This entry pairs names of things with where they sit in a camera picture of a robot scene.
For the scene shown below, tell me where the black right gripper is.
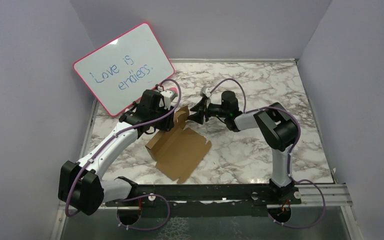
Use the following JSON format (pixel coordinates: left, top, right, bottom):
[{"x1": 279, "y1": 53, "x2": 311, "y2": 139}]
[{"x1": 187, "y1": 97, "x2": 229, "y2": 125}]

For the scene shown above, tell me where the brown cardboard box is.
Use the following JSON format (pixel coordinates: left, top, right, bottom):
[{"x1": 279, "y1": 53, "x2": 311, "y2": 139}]
[{"x1": 145, "y1": 106, "x2": 212, "y2": 184}]

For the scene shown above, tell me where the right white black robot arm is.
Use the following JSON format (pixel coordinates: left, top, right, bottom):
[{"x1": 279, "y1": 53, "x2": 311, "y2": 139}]
[{"x1": 187, "y1": 90, "x2": 301, "y2": 204}]

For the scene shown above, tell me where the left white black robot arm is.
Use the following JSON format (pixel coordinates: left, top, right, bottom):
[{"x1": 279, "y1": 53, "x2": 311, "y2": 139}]
[{"x1": 57, "y1": 88, "x2": 182, "y2": 217}]

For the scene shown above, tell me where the pink whiteboard eraser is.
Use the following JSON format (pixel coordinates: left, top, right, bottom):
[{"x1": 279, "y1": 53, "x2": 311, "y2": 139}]
[{"x1": 167, "y1": 87, "x2": 178, "y2": 95}]

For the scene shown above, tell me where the pink framed whiteboard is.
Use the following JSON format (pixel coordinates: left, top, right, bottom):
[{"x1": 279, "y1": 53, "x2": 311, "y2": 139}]
[{"x1": 73, "y1": 22, "x2": 175, "y2": 117}]

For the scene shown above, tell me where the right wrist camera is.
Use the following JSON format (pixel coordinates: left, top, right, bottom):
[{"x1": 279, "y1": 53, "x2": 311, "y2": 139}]
[{"x1": 199, "y1": 86, "x2": 212, "y2": 99}]

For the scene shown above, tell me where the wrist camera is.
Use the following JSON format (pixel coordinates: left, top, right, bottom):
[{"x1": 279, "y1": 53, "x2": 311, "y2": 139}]
[
  {"x1": 156, "y1": 86, "x2": 178, "y2": 110},
  {"x1": 199, "y1": 86, "x2": 212, "y2": 99}
]

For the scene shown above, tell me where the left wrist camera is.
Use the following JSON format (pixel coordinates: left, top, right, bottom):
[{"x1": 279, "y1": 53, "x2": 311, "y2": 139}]
[{"x1": 156, "y1": 86, "x2": 178, "y2": 110}]

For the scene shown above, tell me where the black metal base rail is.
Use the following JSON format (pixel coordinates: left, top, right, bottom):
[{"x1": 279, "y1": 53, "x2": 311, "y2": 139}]
[{"x1": 105, "y1": 183, "x2": 302, "y2": 218}]

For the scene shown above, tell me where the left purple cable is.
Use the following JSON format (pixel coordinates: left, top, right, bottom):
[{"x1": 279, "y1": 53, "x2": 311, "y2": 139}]
[{"x1": 64, "y1": 78, "x2": 182, "y2": 232}]

